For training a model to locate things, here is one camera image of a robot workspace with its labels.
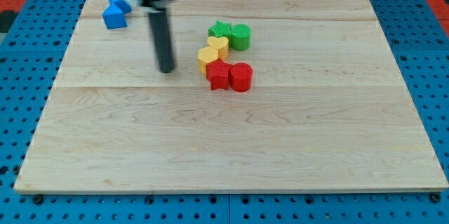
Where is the red star block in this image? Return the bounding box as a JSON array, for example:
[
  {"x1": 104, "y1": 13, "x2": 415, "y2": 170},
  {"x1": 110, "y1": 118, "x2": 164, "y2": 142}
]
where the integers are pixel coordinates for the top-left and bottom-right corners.
[{"x1": 206, "y1": 59, "x2": 232, "y2": 90}]

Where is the yellow hexagon block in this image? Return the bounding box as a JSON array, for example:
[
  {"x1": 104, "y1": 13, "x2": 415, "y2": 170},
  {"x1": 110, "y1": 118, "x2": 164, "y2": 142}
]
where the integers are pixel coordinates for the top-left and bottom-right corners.
[{"x1": 197, "y1": 46, "x2": 219, "y2": 74}]

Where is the light wooden board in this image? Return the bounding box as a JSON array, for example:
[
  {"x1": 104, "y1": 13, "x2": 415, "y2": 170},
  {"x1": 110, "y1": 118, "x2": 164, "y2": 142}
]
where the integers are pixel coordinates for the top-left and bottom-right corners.
[{"x1": 15, "y1": 0, "x2": 448, "y2": 195}]

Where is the green cylinder block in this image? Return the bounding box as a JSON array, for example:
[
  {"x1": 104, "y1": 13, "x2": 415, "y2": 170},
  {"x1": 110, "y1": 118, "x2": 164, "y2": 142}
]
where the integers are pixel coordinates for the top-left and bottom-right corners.
[{"x1": 232, "y1": 24, "x2": 251, "y2": 51}]

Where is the green star block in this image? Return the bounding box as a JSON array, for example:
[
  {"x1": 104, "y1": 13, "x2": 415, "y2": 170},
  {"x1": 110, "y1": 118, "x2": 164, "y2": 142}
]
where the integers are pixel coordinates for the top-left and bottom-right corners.
[{"x1": 208, "y1": 20, "x2": 232, "y2": 46}]

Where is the red cylinder block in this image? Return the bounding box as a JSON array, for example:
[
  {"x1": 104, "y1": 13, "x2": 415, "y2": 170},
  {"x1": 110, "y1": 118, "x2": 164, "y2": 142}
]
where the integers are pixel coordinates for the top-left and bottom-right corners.
[{"x1": 230, "y1": 62, "x2": 253, "y2": 92}]

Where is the blue cube block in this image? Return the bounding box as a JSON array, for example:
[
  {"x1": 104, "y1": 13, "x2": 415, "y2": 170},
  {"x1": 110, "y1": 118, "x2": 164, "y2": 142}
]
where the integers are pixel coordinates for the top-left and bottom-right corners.
[{"x1": 108, "y1": 0, "x2": 132, "y2": 13}]

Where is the yellow heart block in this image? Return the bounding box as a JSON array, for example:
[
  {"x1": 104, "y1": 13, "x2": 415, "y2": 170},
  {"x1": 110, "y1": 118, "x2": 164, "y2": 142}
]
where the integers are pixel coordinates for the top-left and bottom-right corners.
[{"x1": 207, "y1": 36, "x2": 229, "y2": 60}]

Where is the blue triangle block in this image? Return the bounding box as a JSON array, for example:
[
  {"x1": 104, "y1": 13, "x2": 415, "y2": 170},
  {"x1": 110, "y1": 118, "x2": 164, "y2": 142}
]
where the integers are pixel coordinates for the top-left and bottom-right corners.
[{"x1": 102, "y1": 4, "x2": 128, "y2": 29}]

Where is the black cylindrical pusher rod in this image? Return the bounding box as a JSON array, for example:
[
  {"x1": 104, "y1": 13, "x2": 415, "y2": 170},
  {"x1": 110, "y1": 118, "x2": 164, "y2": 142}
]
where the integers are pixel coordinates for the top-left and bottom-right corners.
[{"x1": 148, "y1": 8, "x2": 175, "y2": 73}]

